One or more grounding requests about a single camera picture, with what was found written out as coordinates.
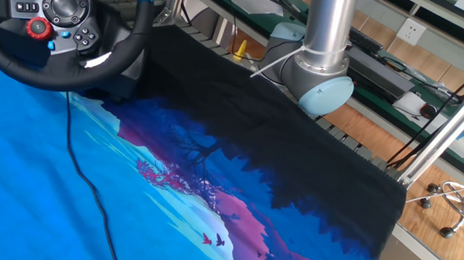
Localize black orange computer mouse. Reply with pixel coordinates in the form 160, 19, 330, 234
419, 102, 440, 120

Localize aluminium frame post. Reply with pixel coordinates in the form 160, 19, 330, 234
397, 76, 464, 193
154, 0, 187, 27

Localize green topped workbench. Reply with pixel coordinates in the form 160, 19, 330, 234
197, 0, 464, 176

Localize crumpled white paper sheet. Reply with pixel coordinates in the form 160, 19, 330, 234
228, 0, 285, 18

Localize dark grey long box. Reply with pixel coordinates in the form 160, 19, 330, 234
345, 46, 418, 102

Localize blue landscape print cloth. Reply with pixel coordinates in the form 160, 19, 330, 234
0, 16, 415, 260

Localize chrome office chair base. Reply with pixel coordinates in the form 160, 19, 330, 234
404, 179, 464, 240

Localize black steering wheel base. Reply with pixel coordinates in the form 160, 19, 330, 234
75, 40, 150, 106

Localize white wall socket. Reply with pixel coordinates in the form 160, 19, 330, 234
395, 16, 428, 48

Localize thin black USB cable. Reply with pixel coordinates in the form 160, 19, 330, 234
56, 90, 128, 260

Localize white zip tie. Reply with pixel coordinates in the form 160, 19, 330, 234
249, 42, 349, 82

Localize black cables along post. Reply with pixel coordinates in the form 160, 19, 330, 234
385, 58, 464, 173

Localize black racing steering wheel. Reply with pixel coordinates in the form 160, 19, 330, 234
0, 0, 155, 96

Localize small yellow object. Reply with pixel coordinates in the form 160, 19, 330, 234
233, 38, 248, 63

